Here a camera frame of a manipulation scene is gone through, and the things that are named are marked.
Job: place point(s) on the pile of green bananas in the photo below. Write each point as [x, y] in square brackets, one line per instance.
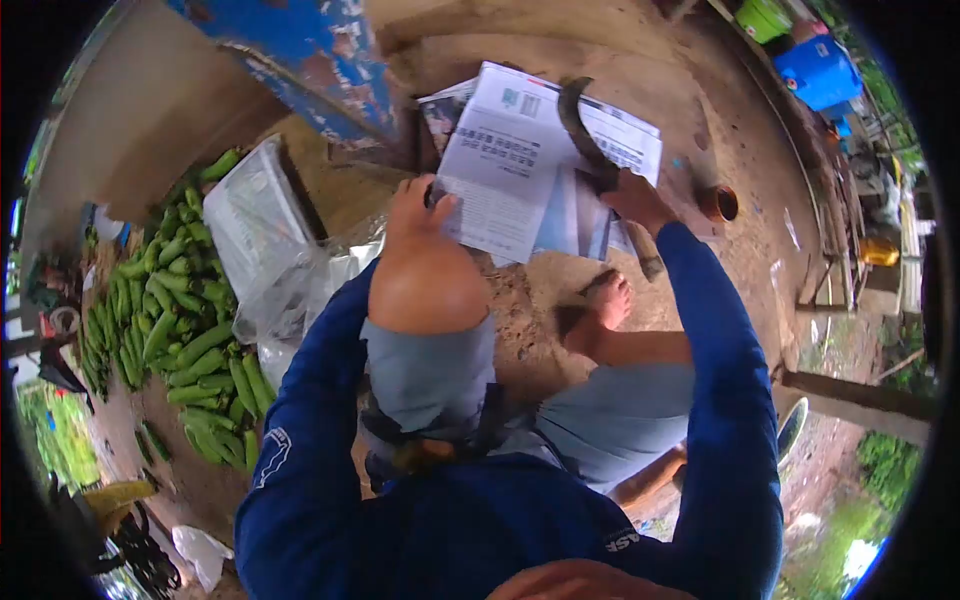
[180, 300]

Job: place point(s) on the sandal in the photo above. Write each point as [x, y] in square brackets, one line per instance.
[792, 427]

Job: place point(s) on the blue plastic container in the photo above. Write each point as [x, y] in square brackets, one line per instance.
[821, 73]

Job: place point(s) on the person's left hand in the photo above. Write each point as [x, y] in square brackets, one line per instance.
[412, 221]

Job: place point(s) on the person's body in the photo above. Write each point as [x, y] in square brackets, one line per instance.
[465, 540]

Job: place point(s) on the stack of newspaper sheets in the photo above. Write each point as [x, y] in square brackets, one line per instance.
[502, 165]

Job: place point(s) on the blue painted wooden board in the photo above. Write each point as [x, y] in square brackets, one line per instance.
[330, 67]

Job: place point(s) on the paper bundle in plastic wrap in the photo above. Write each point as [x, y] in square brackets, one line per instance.
[251, 217]

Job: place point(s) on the wooden beam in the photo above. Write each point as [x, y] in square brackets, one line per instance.
[855, 401]

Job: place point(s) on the person's left fingers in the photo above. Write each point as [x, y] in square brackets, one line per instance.
[420, 189]

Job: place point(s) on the yellow plastic container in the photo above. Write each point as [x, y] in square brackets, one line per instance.
[879, 252]

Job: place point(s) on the clear plastic bag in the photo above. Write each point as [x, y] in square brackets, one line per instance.
[300, 300]

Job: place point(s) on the white plastic bag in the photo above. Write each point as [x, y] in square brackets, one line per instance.
[199, 551]

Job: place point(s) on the person's legs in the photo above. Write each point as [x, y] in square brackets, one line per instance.
[427, 360]

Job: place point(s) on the curved dark knife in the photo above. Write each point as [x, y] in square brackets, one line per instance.
[579, 127]

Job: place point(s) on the person's left thumb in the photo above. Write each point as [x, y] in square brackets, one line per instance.
[447, 208]

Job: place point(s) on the person's right fingers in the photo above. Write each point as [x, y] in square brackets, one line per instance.
[616, 193]

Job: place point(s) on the person's right hand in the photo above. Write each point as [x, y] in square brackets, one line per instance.
[637, 201]

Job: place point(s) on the small brown bowl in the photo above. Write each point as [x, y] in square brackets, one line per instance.
[721, 204]

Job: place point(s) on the green plastic container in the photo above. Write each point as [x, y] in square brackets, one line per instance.
[761, 19]

